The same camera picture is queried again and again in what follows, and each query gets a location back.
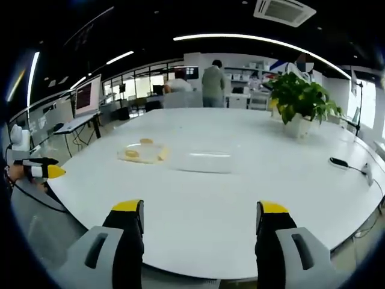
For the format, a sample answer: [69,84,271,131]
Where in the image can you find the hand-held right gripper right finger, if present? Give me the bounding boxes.
[254,200,335,289]

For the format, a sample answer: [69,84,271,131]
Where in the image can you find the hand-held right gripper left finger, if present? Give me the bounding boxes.
[55,198,145,289]

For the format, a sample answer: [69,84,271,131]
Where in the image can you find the person's left hand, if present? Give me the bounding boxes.
[5,165,28,187]

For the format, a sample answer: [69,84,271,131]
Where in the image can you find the white side desk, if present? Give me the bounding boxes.
[52,111,102,159]

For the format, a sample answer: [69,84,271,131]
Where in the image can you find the large display screen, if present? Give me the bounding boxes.
[74,73,102,118]

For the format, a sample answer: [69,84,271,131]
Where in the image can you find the clear plastic bag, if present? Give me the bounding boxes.
[116,141,170,165]

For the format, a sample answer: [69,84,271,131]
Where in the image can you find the black handheld device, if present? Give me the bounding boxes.
[328,157,350,169]

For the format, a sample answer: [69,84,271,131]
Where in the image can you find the clear plastic box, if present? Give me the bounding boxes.
[170,149,240,175]

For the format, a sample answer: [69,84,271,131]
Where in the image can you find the white plug adapter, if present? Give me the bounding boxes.
[362,163,374,185]

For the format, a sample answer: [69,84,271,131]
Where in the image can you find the white plant pot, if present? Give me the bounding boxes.
[283,113,313,139]

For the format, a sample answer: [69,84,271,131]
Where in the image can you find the green potted plant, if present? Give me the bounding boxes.
[263,71,344,126]

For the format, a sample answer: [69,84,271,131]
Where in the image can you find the black tripod stand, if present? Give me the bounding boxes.
[350,66,365,137]

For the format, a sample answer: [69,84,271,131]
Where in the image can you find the long ceiling light strip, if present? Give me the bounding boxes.
[173,33,353,81]

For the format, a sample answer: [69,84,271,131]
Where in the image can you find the ceiling air vent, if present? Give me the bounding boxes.
[253,0,317,28]

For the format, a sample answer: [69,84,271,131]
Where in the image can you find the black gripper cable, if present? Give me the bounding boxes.
[4,167,69,213]

